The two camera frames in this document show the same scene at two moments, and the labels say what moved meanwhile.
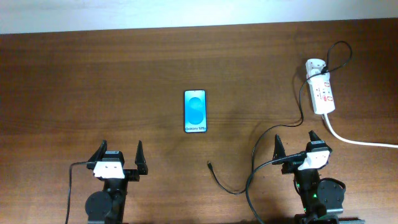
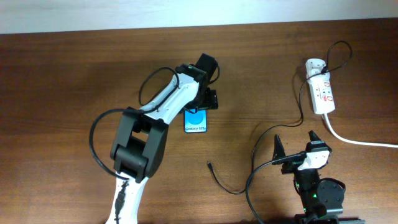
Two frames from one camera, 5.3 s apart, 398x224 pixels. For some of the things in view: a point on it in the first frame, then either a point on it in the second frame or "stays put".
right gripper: (280, 152) stays put
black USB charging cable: (299, 123) stays put
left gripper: (132, 174) -> (211, 99)
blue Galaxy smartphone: (195, 111) stays put
